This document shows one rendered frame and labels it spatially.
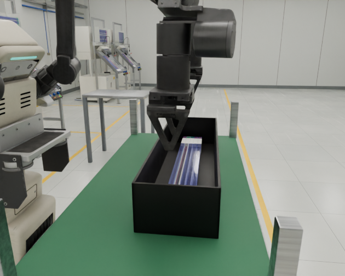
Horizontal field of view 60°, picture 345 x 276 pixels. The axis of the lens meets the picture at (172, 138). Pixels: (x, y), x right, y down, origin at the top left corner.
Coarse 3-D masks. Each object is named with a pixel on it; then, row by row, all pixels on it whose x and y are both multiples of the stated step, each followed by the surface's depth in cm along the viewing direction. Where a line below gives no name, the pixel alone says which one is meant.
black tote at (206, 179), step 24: (192, 120) 111; (216, 120) 105; (216, 144) 80; (144, 168) 66; (168, 168) 90; (216, 168) 69; (144, 192) 58; (168, 192) 57; (192, 192) 57; (216, 192) 56; (144, 216) 60; (168, 216) 59; (192, 216) 58; (216, 216) 58
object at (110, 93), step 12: (84, 96) 326; (96, 96) 324; (108, 96) 321; (120, 96) 318; (132, 96) 316; (144, 96) 316; (84, 108) 331; (144, 108) 319; (84, 120) 335; (144, 120) 322; (144, 132) 325
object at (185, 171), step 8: (184, 136) 110; (184, 144) 101; (192, 144) 101; (200, 144) 101; (184, 152) 94; (192, 152) 94; (200, 152) 98; (176, 160) 87; (184, 160) 87; (192, 160) 87; (176, 168) 81; (184, 168) 81; (192, 168) 81; (176, 176) 76; (184, 176) 76; (192, 176) 76; (176, 184) 72; (184, 184) 72; (192, 184) 72
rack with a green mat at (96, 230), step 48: (144, 144) 116; (96, 192) 78; (240, 192) 78; (0, 240) 44; (48, 240) 59; (96, 240) 59; (144, 240) 59; (192, 240) 59; (240, 240) 59; (288, 240) 38
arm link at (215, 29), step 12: (168, 0) 45; (180, 0) 45; (168, 12) 47; (180, 12) 47; (192, 12) 46; (204, 12) 46; (216, 12) 45; (228, 12) 45; (204, 24) 45; (216, 24) 45; (228, 24) 44; (204, 36) 45; (216, 36) 44; (228, 36) 44; (204, 48) 46; (216, 48) 45; (228, 48) 45
